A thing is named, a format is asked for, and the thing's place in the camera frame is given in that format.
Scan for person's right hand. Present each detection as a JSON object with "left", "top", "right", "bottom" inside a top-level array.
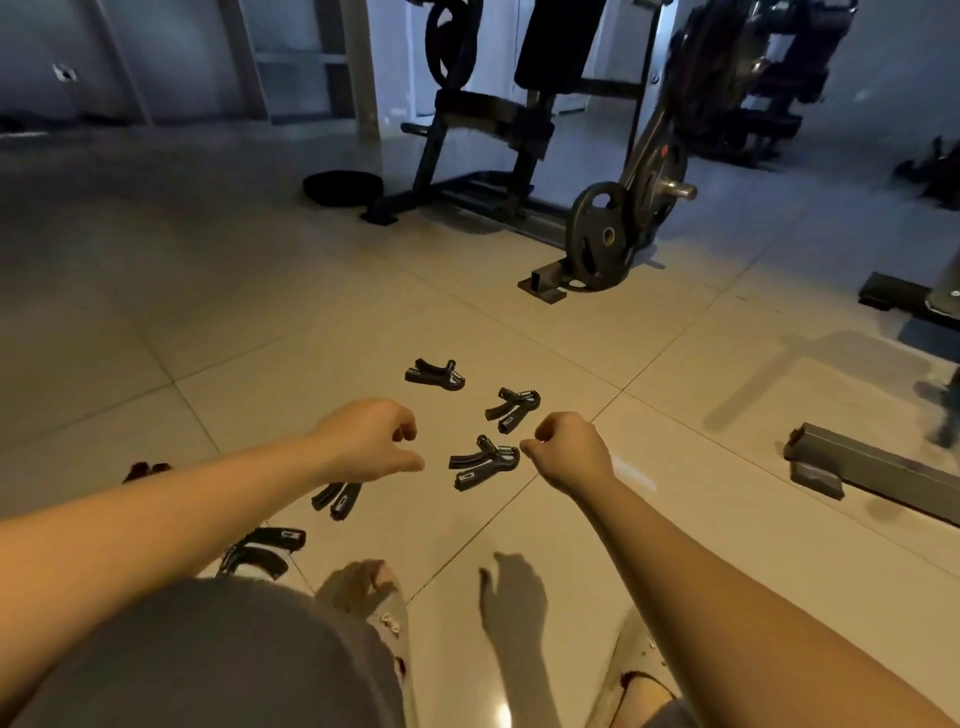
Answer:
[{"left": 519, "top": 410, "right": 616, "bottom": 496}]

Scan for person's left hand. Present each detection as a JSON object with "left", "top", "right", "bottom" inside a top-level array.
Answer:
[{"left": 311, "top": 397, "right": 427, "bottom": 485}]

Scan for person's right forearm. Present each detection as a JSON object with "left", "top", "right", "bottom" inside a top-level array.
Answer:
[{"left": 573, "top": 472, "right": 960, "bottom": 728}]

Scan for person's left forearm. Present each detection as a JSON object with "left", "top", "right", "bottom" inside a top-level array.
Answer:
[{"left": 0, "top": 431, "right": 335, "bottom": 721}]

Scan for beige left slipper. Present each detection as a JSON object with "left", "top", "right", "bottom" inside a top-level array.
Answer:
[{"left": 314, "top": 558, "right": 421, "bottom": 728}]

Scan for beige slipper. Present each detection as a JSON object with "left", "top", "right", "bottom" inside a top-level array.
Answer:
[
  {"left": 584, "top": 607, "right": 680, "bottom": 728},
  {"left": 314, "top": 558, "right": 421, "bottom": 728}
]

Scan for beige right slipper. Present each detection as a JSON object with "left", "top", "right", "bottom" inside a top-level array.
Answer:
[{"left": 584, "top": 607, "right": 680, "bottom": 728}]

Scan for grey metal rack stand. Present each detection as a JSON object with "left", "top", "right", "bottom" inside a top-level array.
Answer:
[{"left": 783, "top": 247, "right": 960, "bottom": 526}]

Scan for black plate-loaded gym machine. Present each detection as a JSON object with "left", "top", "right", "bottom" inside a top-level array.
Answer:
[{"left": 359, "top": 0, "right": 680, "bottom": 305}]

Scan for dark exercise machine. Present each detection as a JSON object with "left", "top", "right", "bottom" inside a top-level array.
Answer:
[{"left": 667, "top": 0, "right": 860, "bottom": 168}]

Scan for dark low gym equipment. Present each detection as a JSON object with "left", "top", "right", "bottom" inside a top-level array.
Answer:
[{"left": 892, "top": 134, "right": 960, "bottom": 211}]

